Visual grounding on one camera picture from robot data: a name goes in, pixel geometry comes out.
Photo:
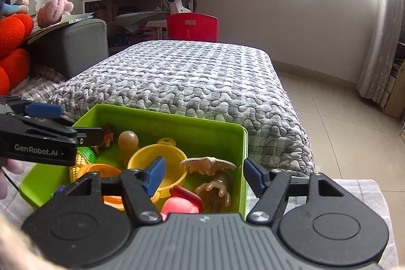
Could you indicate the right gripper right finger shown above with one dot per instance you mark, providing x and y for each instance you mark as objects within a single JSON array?
[{"x": 271, "y": 189}]

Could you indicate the open book on armrest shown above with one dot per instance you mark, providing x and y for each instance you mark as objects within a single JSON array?
[{"x": 67, "y": 19}]

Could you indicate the grey plaid sofa cover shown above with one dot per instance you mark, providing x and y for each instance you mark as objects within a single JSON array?
[{"x": 41, "y": 84}]

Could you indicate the blue plush toy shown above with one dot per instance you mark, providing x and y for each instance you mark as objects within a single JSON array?
[{"x": 20, "y": 7}]

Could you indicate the green plastic storage box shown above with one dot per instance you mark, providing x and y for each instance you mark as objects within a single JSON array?
[{"x": 196, "y": 137}]

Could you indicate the yellow toy corn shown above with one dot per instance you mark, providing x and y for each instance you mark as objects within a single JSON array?
[{"x": 84, "y": 156}]

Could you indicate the pink red-capped toy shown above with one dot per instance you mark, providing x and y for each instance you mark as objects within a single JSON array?
[{"x": 181, "y": 201}]

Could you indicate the beige starfish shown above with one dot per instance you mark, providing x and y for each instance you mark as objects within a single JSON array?
[{"x": 207, "y": 165}]

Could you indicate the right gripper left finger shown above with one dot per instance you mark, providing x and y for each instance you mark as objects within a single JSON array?
[{"x": 139, "y": 185}]

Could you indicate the red orange toy figure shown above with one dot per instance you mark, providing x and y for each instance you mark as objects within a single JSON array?
[{"x": 107, "y": 139}]

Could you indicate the orange pumpkin cushion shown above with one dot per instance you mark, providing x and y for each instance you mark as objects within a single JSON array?
[{"x": 15, "y": 60}]

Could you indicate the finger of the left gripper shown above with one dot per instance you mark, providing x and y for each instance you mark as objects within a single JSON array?
[
  {"x": 85, "y": 136},
  {"x": 22, "y": 107}
]

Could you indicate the grey sofa armrest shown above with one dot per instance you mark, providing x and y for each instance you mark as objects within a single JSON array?
[{"x": 71, "y": 49}]

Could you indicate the grey checked cloth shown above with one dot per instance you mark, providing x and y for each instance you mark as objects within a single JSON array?
[{"x": 324, "y": 226}]

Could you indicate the wooden shelf unit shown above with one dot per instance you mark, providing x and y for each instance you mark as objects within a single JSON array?
[{"x": 392, "y": 101}]

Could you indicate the grey quilted sofa cushion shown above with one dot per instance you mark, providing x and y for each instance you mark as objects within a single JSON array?
[{"x": 216, "y": 81}]

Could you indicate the grey curtain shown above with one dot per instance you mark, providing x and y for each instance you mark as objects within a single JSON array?
[{"x": 382, "y": 48}]

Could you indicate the orange toy bowl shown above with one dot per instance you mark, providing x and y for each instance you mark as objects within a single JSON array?
[{"x": 104, "y": 171}]

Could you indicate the purple toy grapes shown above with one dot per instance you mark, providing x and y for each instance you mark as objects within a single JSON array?
[{"x": 59, "y": 191}]

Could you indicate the pink plush toy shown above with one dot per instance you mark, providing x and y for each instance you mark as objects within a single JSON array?
[{"x": 52, "y": 11}]

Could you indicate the beige toy hand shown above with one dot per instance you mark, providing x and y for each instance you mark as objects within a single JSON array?
[{"x": 215, "y": 194}]

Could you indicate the person's left hand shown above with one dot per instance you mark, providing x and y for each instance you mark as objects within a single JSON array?
[{"x": 13, "y": 166}]

